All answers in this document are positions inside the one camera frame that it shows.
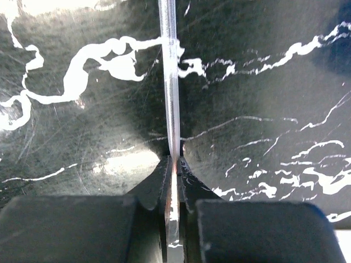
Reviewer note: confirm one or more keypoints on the glass thermometer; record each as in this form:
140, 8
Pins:
168, 28

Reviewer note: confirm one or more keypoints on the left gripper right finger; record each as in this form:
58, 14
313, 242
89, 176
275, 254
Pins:
215, 230

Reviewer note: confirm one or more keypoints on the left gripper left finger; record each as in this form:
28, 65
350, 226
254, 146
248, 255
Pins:
127, 228

